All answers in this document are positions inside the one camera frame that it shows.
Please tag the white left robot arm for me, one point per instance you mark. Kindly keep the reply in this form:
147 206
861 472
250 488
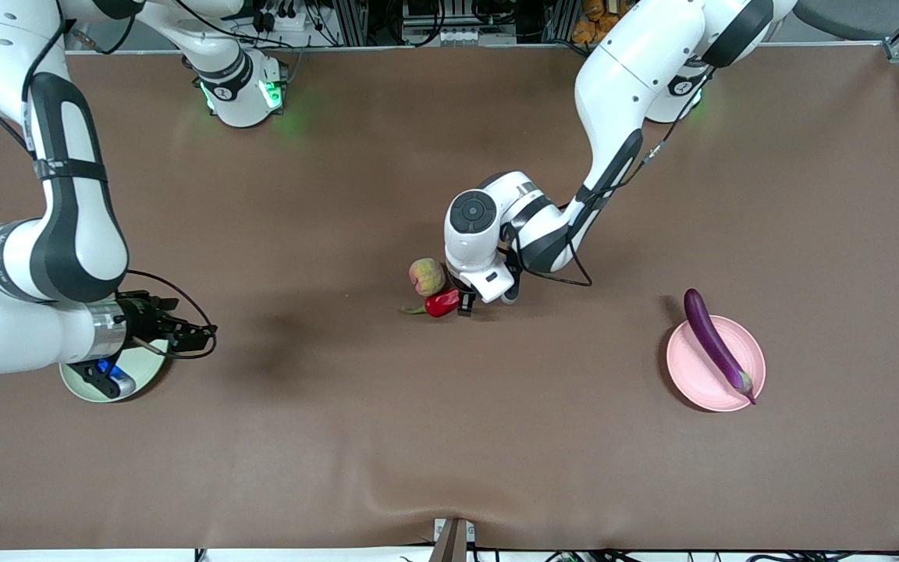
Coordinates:
621 78

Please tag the grey table edge clamp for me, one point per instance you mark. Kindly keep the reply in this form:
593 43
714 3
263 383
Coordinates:
451 542

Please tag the white terminal block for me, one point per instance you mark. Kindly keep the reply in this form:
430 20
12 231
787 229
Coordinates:
465 37

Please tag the white power strip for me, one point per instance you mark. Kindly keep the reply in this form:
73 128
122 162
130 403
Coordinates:
289 22

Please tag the grey chair seat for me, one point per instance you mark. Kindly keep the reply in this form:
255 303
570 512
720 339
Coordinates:
840 19

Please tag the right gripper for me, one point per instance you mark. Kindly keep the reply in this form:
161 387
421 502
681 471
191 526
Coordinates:
143 318

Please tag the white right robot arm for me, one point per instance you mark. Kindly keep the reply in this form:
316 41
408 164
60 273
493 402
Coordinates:
75 234

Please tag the purple eggplant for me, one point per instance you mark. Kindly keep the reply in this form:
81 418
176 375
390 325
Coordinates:
715 343

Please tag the bag of orange items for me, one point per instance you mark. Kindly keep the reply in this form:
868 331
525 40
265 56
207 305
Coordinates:
594 27

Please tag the light green plate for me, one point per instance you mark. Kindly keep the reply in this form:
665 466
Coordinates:
149 371

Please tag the pink plate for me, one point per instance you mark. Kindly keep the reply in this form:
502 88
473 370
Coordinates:
695 371

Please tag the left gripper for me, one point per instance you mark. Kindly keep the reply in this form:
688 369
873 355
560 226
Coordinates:
466 303

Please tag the green pink peach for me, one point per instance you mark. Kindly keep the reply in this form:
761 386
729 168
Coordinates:
427 276

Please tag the red chili pepper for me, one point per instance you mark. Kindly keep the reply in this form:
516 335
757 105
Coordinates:
442 303

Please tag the brown table cloth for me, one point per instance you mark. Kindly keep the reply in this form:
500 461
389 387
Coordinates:
449 437

